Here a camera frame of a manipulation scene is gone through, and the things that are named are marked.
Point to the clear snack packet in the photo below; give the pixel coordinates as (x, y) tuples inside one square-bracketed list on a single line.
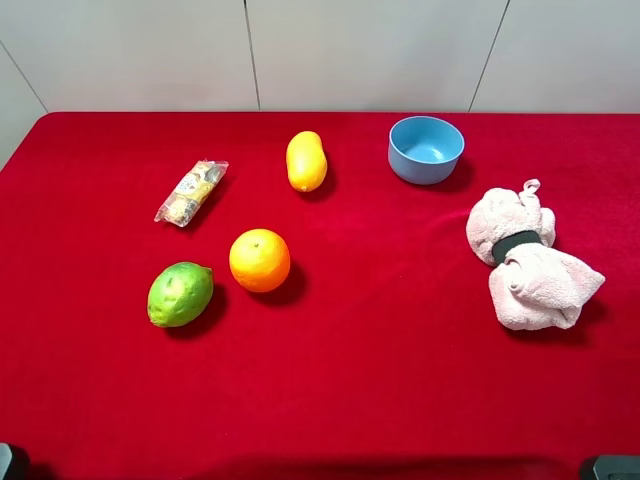
[(191, 192)]

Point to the pink towel with black band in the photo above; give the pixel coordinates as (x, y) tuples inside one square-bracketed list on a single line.
[(533, 286)]

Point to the red table cloth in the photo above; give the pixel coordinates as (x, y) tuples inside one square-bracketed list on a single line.
[(379, 356)]

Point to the green lime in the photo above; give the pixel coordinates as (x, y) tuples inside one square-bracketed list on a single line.
[(179, 294)]

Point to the orange fruit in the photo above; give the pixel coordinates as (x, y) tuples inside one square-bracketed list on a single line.
[(259, 260)]

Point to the blue bowl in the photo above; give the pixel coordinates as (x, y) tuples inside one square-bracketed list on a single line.
[(424, 150)]

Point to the yellow mango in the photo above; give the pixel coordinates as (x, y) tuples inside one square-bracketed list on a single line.
[(306, 161)]

